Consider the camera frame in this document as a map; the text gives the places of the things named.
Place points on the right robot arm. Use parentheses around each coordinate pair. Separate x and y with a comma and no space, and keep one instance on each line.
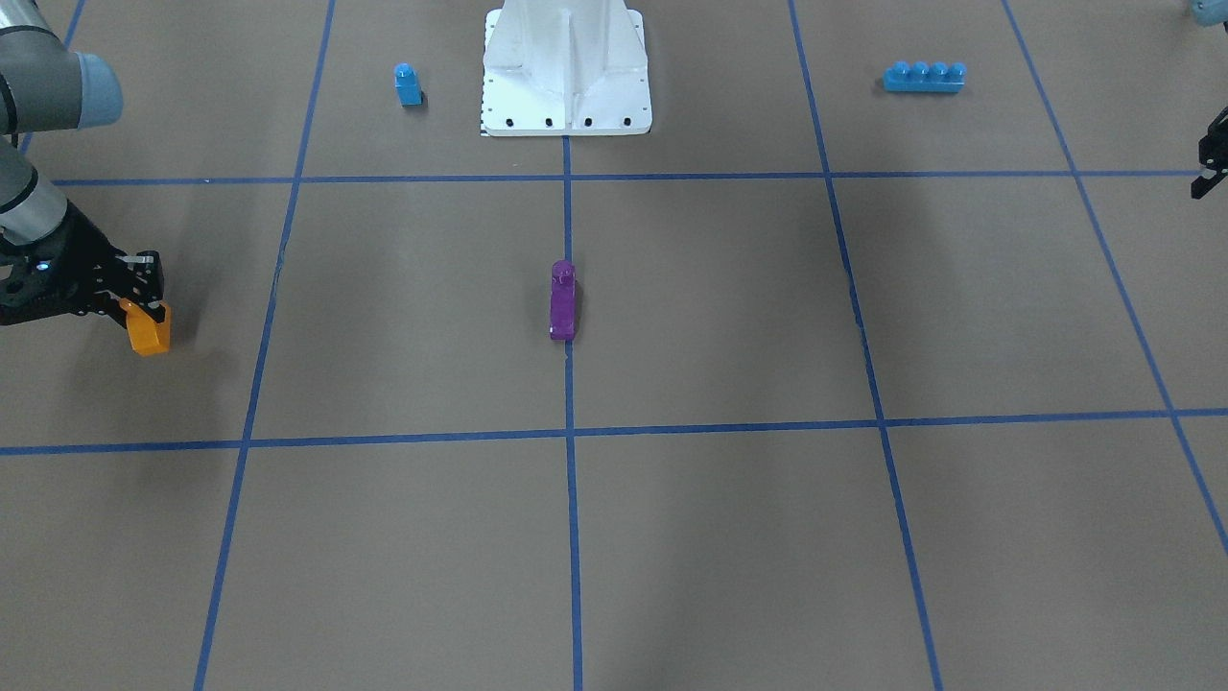
(44,87)

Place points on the purple trapezoid block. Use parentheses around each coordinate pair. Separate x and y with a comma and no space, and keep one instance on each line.
(564,292)

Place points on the long blue toy block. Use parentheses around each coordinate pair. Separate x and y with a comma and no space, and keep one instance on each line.
(924,77)

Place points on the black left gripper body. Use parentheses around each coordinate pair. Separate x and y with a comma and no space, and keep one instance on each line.
(1212,157)

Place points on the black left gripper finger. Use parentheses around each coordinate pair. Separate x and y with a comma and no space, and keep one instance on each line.
(1206,180)

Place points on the small blue toy block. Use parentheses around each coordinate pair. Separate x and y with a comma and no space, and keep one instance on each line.
(407,88)

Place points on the orange trapezoid block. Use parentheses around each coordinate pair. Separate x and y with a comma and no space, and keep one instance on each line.
(147,336)

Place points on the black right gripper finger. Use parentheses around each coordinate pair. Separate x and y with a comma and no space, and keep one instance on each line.
(144,299)

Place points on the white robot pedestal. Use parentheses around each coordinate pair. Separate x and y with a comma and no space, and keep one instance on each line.
(565,68)

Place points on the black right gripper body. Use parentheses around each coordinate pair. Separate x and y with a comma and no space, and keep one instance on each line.
(79,251)

